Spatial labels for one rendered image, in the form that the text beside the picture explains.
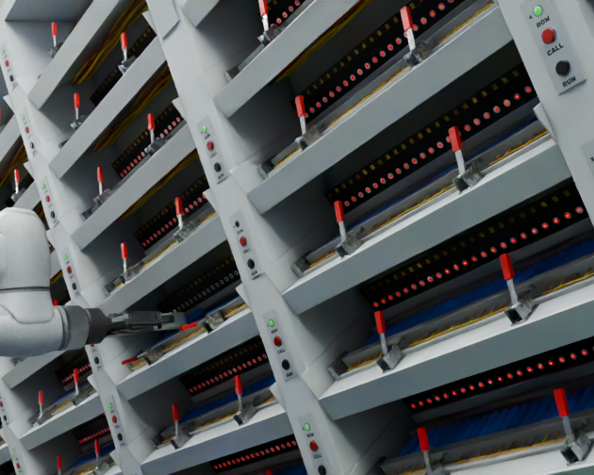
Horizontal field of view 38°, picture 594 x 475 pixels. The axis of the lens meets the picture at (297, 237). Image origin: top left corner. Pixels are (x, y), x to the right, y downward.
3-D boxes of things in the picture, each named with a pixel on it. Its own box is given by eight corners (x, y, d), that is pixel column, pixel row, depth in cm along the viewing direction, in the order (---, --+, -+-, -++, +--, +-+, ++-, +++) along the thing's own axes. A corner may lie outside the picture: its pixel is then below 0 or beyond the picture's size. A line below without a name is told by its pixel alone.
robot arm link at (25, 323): (66, 353, 168) (63, 286, 170) (-14, 360, 159) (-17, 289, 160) (45, 355, 177) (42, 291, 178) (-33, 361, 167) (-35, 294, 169)
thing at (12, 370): (88, 335, 212) (54, 289, 211) (9, 389, 257) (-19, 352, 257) (145, 292, 226) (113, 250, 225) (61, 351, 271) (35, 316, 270)
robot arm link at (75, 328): (43, 313, 178) (71, 311, 181) (49, 356, 175) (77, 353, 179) (59, 300, 171) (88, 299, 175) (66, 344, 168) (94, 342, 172)
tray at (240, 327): (266, 330, 157) (235, 288, 156) (126, 401, 202) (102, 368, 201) (327, 274, 170) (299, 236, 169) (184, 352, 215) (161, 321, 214)
